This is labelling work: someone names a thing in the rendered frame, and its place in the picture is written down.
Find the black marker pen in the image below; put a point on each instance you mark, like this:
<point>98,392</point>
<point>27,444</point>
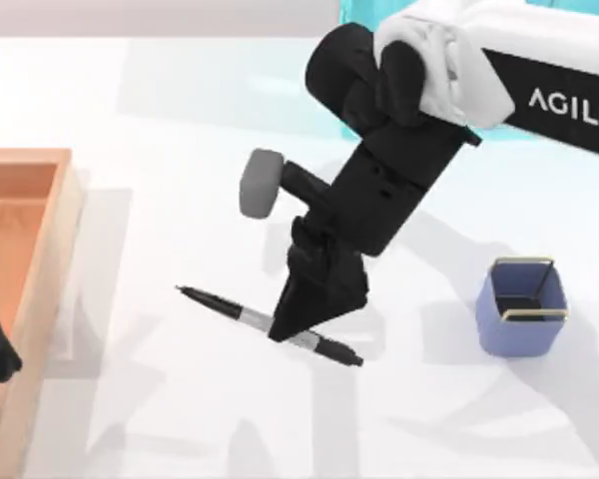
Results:
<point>219,302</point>

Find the blue square pen holder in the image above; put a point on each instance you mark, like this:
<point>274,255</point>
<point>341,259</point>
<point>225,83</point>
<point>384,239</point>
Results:
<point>514,329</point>

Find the shallow salmon-coloured box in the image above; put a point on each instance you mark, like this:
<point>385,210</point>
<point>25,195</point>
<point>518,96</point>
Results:
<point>35,279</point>

